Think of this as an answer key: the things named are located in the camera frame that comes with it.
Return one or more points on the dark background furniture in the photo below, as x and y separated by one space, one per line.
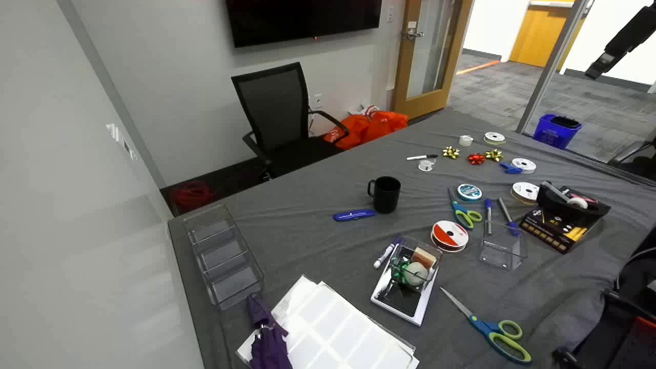
638 164

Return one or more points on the white wall switch plate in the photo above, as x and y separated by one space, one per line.
117 136

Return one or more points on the clear acrylic box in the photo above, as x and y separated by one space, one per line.
504 252

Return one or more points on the black wall television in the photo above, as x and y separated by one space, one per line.
301 19

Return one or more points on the white empty ribbon spool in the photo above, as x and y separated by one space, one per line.
496 136
526 191

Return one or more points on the blue plastic bin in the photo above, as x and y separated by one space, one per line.
555 132

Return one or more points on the gold gift bow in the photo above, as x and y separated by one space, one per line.
450 151
494 153

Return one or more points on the white marker purple cap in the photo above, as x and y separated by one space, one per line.
387 255

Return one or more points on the wooden glass door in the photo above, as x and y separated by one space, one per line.
437 48

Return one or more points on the green thread bundle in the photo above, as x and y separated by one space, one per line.
398 274

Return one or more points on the white marker black cap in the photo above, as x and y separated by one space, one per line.
419 158

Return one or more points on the purple cloth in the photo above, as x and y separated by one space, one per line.
268 340

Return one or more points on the large blue green scissors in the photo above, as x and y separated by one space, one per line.
489 329

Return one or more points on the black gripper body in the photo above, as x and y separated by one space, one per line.
637 30

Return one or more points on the blue marker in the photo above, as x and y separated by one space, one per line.
489 216

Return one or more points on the clear plastic organizer tray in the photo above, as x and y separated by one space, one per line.
222 256

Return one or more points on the teal ribbon spool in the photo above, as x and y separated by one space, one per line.
471 191

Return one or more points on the yellow wooden door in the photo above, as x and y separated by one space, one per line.
541 32

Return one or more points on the black tape dispenser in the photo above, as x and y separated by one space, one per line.
555 196

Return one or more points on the small green scissors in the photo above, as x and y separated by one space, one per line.
467 216

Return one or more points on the black yellow box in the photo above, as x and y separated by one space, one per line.
556 230

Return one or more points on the white paper sheets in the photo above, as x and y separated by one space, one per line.
336 335

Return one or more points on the white tray black inside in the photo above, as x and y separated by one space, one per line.
403 303

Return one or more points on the black red equipment stand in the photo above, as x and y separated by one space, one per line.
615 329

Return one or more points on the grey tablecloth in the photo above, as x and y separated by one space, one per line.
308 246

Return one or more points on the red ribbon spool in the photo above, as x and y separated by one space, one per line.
450 235

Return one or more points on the small white tape roll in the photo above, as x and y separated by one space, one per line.
467 140

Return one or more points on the beige twine spool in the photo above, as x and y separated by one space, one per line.
426 256

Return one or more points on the blue marker pen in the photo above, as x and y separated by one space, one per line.
354 216

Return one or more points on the orange bag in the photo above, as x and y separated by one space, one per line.
366 128

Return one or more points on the black mesh office chair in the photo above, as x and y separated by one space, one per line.
273 109

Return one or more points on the blue grey pen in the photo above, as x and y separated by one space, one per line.
510 218

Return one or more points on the grey metal partition post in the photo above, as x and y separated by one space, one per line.
550 68

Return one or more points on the black mug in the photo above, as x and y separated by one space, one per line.
387 196

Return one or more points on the red gift bow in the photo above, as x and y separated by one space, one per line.
476 158

